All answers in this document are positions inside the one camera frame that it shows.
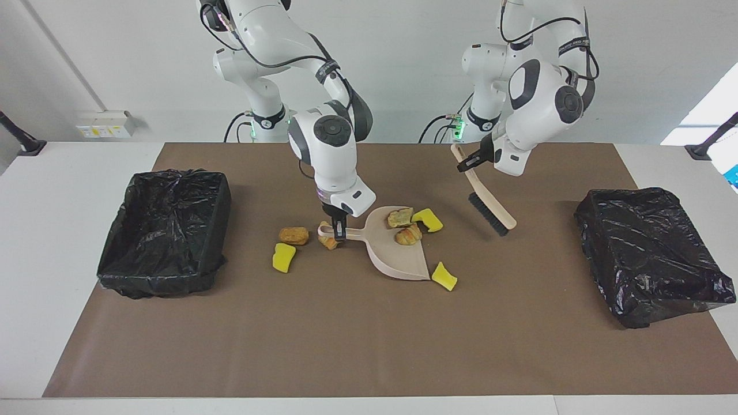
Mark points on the black bag lined bin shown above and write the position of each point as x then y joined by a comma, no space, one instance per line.
164,230
651,253

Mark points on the small croissant pastry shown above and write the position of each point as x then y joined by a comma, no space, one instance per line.
408,235

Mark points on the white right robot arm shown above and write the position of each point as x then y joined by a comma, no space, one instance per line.
337,167

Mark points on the black clamp stand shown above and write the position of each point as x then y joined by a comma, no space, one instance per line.
700,151
26,145

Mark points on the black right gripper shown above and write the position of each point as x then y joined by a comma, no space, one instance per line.
333,216

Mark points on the pale pastry piece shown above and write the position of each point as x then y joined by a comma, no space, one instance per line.
399,217

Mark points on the white wall socket box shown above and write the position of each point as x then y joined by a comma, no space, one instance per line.
104,124

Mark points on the striped croissant pastry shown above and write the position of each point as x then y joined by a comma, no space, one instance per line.
328,244

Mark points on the brown paper table mat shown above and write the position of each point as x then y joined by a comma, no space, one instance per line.
346,357

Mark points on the beige hand brush black bristles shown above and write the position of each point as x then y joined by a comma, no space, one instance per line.
490,204

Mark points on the pale pink plastic dustpan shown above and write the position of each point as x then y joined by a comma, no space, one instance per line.
392,256

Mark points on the blue object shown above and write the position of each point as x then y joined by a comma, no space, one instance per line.
734,176

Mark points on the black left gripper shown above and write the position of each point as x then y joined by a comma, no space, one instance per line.
489,154

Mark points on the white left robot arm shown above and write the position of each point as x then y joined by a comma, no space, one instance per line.
533,124

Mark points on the yellow green sponge piece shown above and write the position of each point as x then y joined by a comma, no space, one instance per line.
444,278
429,220

